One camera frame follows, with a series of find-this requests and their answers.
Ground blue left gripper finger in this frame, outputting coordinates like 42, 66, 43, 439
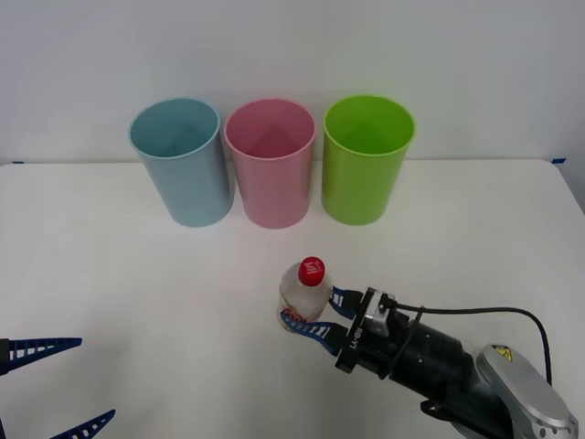
0, 337, 84, 378
48, 409, 117, 439

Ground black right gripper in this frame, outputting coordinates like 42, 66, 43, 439
281, 284, 412, 379

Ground clear bottle with red cap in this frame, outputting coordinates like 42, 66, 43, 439
275, 255, 335, 335

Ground green plastic bin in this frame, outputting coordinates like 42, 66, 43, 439
320, 93, 418, 227

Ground pink plastic bin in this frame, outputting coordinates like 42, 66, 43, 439
222, 98, 318, 230

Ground pale blue plastic bin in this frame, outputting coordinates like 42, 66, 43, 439
127, 96, 236, 229

